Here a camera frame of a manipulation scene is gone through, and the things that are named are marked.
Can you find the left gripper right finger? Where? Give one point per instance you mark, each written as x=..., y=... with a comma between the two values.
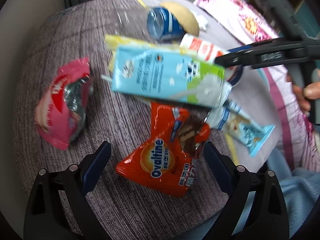
x=267, y=218

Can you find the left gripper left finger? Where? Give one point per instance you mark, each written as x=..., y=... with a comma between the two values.
x=45, y=217

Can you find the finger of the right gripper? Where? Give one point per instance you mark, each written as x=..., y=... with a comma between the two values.
x=234, y=50

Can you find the brown coconut shell bowl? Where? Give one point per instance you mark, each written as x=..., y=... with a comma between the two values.
x=184, y=16

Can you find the light blue snack wrapper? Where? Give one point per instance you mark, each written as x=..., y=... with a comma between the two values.
x=233, y=120

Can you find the clear water bottle blue label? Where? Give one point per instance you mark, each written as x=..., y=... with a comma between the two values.
x=155, y=24

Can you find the blue green milk carton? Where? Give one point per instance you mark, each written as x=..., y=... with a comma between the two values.
x=168, y=74

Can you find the orange Ovaltine snack bag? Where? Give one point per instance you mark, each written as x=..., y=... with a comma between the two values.
x=167, y=161

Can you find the pink foil snack bag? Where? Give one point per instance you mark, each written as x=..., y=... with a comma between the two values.
x=60, y=115

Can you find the yellow white paper wrapper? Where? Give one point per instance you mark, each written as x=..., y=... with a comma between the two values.
x=114, y=41

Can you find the light blue sleeve forearm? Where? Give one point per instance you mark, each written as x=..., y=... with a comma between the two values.
x=300, y=188

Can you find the person's right hand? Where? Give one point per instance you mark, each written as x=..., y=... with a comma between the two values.
x=303, y=95

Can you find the white cartoon tissue pack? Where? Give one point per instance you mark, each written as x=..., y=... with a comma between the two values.
x=202, y=22

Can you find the pink floral quilt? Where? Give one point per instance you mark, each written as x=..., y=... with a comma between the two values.
x=300, y=131

